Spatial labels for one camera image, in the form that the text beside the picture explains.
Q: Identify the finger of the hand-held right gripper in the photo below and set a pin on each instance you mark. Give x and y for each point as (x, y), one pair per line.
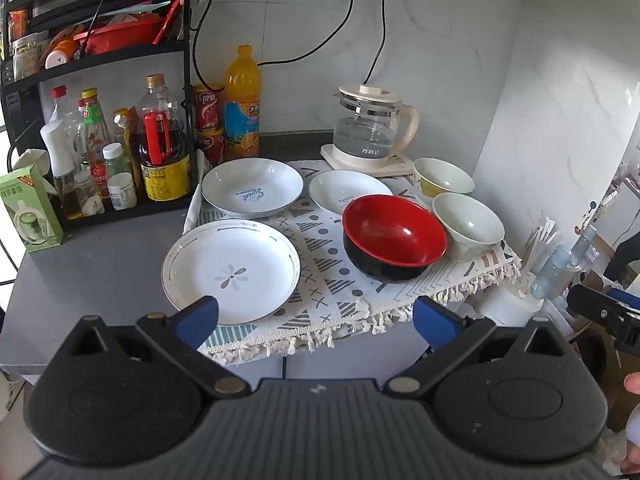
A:
(600, 312)

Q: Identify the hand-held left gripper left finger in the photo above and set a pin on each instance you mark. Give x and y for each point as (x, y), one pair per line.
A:
(200, 317)

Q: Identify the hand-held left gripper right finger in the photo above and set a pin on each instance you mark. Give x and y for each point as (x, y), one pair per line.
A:
(433, 321)

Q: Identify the white plate with flower print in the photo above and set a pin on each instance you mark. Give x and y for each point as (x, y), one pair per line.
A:
(235, 260)

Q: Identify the red and black bowl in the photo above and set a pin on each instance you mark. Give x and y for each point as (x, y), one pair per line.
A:
(390, 232)

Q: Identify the plain white bowl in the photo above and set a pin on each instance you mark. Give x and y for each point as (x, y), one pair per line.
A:
(470, 225)

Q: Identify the white plate with script print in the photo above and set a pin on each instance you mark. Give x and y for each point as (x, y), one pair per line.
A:
(252, 185)

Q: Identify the white bowl with yellow print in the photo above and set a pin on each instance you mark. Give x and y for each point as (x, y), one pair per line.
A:
(442, 177)

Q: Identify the white plate with rolling-pin print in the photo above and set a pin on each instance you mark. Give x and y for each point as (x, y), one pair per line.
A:
(345, 187)

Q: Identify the person's right hand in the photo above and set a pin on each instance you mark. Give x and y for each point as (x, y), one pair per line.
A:
(633, 384)

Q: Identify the pale blue spray bottle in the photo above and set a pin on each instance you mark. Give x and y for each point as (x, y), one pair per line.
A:
(552, 267)

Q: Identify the white round container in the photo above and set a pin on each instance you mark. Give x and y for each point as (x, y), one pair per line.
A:
(507, 305)

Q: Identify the bundle of white sticks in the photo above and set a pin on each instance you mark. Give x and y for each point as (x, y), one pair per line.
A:
(542, 240)

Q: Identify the patterned fringed table mat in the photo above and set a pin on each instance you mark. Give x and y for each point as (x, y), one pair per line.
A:
(320, 245)

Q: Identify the small white jar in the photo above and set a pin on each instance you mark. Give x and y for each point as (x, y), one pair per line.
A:
(122, 191)

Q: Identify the large dark soy sauce bottle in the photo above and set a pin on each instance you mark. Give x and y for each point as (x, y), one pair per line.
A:
(162, 155)

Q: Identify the small bottle with white cap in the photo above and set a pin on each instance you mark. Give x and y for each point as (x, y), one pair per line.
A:
(116, 162)

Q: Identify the cream kettle base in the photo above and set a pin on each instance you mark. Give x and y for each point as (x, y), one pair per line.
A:
(350, 162)

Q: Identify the green and white carton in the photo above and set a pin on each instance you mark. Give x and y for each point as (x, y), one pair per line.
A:
(27, 210)

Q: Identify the yellow squeeze bottle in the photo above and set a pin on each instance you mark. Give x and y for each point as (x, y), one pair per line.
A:
(124, 127)

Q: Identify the oil dispenser with white top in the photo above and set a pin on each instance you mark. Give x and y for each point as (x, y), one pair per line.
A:
(62, 160)

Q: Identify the glass kettle with cream lid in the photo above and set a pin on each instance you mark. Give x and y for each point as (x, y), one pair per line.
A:
(370, 120)

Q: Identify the sauce bottle with yellow cap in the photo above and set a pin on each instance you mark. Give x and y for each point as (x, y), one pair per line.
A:
(95, 130)

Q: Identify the orange juice bottle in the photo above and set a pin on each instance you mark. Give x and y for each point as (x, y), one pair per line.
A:
(242, 105)

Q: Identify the clear bottle with red cap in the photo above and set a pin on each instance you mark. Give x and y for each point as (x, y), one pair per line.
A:
(62, 110)

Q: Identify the black metal shelf rack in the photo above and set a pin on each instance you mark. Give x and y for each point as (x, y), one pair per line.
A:
(100, 62)

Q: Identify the red plastic basket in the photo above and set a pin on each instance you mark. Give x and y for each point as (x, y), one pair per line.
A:
(117, 35)

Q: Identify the white and orange bottle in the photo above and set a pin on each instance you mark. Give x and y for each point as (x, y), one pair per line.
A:
(60, 55)

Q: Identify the glass jar with grains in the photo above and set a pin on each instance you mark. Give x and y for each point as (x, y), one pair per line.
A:
(27, 55)

